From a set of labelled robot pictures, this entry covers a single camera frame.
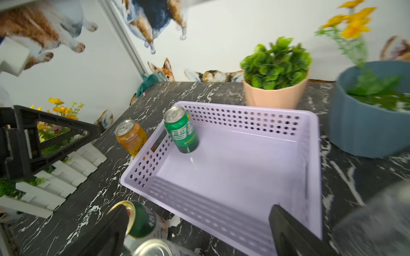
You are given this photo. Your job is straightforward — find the yellow flower in blue pot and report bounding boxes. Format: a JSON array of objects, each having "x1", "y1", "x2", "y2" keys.
[{"x1": 316, "y1": 1, "x2": 410, "y2": 159}]

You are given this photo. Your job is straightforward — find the orange soda can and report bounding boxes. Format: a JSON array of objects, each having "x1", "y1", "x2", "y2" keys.
[{"x1": 114, "y1": 119, "x2": 148, "y2": 157}]

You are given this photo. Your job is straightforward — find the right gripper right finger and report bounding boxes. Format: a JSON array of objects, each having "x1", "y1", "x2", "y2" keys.
[{"x1": 269, "y1": 204, "x2": 337, "y2": 256}]

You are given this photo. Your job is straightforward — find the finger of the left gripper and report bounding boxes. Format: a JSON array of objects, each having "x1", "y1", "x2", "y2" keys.
[{"x1": 0, "y1": 105, "x2": 101, "y2": 180}]

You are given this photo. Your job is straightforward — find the sunflower bouquet with white fence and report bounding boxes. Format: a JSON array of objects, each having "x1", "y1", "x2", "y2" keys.
[{"x1": 1, "y1": 98, "x2": 106, "y2": 223}]

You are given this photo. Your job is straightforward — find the silver grey can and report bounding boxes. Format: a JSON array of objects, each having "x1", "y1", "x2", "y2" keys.
[{"x1": 131, "y1": 239, "x2": 199, "y2": 256}]

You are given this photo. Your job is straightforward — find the green soda can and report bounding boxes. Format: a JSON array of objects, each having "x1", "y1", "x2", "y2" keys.
[{"x1": 163, "y1": 106, "x2": 199, "y2": 154}]

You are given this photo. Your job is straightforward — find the white Monster can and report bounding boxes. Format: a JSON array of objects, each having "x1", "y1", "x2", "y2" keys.
[{"x1": 332, "y1": 180, "x2": 410, "y2": 256}]

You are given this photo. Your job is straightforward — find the green plant in pink pot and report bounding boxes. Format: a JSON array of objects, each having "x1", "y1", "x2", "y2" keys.
[{"x1": 240, "y1": 36, "x2": 312, "y2": 109}]

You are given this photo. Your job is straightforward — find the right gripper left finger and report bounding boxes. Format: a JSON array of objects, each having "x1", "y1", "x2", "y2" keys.
[{"x1": 61, "y1": 205, "x2": 129, "y2": 256}]

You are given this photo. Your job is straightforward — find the purple plastic basket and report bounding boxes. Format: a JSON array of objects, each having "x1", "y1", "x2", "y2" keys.
[{"x1": 121, "y1": 101, "x2": 322, "y2": 256}]

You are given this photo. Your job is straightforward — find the teal clamp at table corner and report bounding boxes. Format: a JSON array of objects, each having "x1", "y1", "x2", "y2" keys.
[{"x1": 135, "y1": 71, "x2": 167, "y2": 98}]

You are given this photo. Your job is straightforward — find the green and red can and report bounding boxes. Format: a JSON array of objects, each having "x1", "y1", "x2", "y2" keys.
[{"x1": 107, "y1": 201, "x2": 169, "y2": 253}]

